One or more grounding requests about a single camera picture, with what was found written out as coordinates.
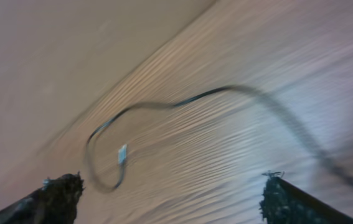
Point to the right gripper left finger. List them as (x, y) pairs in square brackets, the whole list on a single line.
[(53, 203)]

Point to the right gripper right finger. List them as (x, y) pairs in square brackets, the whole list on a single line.
[(284, 203)]

